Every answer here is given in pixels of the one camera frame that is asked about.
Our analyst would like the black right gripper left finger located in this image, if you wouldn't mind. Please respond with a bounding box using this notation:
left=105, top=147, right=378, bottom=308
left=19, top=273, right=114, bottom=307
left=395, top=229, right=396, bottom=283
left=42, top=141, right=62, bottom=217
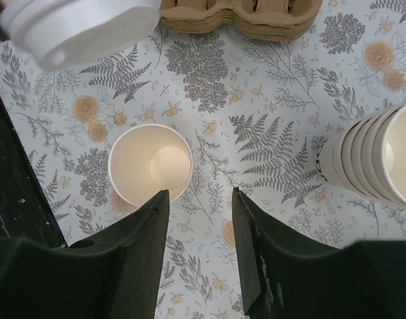
left=0, top=190, right=169, bottom=318

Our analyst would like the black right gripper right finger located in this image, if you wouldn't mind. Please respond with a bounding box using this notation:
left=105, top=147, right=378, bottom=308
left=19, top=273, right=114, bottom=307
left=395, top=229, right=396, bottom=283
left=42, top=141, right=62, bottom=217
left=232, top=189, right=406, bottom=318

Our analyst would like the white paper coffee cup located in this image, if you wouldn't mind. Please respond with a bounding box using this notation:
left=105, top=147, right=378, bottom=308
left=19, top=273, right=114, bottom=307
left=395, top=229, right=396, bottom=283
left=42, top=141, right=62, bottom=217
left=108, top=124, right=193, bottom=207

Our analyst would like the stack of white paper cups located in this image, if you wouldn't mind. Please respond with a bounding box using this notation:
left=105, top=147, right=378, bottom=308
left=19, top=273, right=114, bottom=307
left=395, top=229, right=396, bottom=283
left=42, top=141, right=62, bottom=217
left=315, top=101, right=406, bottom=209

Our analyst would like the brown pulp cup carrier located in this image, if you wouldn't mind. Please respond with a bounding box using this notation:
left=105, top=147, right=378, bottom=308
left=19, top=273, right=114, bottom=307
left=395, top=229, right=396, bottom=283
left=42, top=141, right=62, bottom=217
left=159, top=0, right=322, bottom=42

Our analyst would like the stack of white lids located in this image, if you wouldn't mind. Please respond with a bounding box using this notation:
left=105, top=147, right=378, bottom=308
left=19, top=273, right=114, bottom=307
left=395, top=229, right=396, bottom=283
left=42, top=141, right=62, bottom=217
left=0, top=0, right=161, bottom=71

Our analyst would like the black metal base rail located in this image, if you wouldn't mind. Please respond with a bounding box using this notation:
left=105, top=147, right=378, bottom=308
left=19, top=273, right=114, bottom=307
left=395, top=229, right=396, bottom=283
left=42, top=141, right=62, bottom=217
left=0, top=97, right=66, bottom=248

